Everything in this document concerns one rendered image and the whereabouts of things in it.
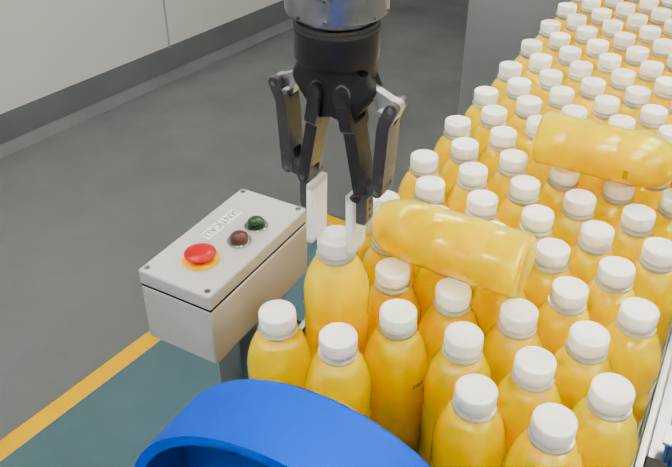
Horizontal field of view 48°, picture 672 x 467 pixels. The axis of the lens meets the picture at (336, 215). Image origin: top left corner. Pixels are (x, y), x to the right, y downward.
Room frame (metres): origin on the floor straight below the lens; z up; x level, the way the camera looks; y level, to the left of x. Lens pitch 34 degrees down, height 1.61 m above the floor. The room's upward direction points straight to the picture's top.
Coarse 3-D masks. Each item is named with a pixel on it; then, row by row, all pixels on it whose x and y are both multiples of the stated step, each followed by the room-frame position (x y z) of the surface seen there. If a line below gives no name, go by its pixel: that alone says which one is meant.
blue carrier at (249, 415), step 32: (224, 384) 0.38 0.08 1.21; (256, 384) 0.37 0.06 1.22; (288, 384) 0.36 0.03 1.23; (192, 416) 0.36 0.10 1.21; (224, 416) 0.34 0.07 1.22; (256, 416) 0.33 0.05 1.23; (288, 416) 0.33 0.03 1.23; (320, 416) 0.33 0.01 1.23; (352, 416) 0.33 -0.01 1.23; (160, 448) 0.34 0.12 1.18; (192, 448) 0.40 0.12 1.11; (224, 448) 0.32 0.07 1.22; (256, 448) 0.31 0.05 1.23; (288, 448) 0.30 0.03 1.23; (320, 448) 0.31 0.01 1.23; (352, 448) 0.31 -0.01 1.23; (384, 448) 0.31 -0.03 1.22
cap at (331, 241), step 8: (320, 232) 0.63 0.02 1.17; (328, 232) 0.63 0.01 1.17; (336, 232) 0.63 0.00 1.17; (344, 232) 0.63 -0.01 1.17; (320, 240) 0.61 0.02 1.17; (328, 240) 0.61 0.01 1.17; (336, 240) 0.61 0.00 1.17; (344, 240) 0.61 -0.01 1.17; (320, 248) 0.61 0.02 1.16; (328, 248) 0.60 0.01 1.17; (336, 248) 0.60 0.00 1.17; (344, 248) 0.60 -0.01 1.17; (328, 256) 0.60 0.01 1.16; (336, 256) 0.60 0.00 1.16; (344, 256) 0.60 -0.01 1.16
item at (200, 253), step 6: (192, 246) 0.69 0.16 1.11; (198, 246) 0.69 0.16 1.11; (204, 246) 0.69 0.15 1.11; (210, 246) 0.69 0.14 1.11; (186, 252) 0.67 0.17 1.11; (192, 252) 0.67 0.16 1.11; (198, 252) 0.67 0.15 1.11; (204, 252) 0.67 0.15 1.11; (210, 252) 0.67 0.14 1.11; (186, 258) 0.67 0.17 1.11; (192, 258) 0.66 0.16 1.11; (198, 258) 0.66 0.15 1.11; (204, 258) 0.66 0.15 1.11; (210, 258) 0.67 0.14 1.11
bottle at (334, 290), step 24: (312, 264) 0.62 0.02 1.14; (336, 264) 0.60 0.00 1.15; (360, 264) 0.62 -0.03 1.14; (312, 288) 0.60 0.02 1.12; (336, 288) 0.59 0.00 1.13; (360, 288) 0.60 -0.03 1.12; (312, 312) 0.60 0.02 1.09; (336, 312) 0.59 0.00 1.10; (360, 312) 0.60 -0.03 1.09; (312, 336) 0.60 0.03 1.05; (360, 336) 0.60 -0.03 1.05
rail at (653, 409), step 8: (664, 360) 0.64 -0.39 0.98; (664, 368) 0.62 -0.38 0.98; (664, 376) 0.61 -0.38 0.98; (656, 384) 0.61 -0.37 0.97; (664, 384) 0.60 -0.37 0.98; (656, 392) 0.59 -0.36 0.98; (656, 400) 0.58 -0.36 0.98; (656, 408) 0.56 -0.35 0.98; (648, 416) 0.55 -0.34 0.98; (648, 424) 0.54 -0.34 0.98; (648, 432) 0.53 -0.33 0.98; (640, 440) 0.54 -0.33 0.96; (648, 440) 0.52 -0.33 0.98; (640, 448) 0.51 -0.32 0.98; (640, 456) 0.50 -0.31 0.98; (640, 464) 0.49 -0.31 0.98
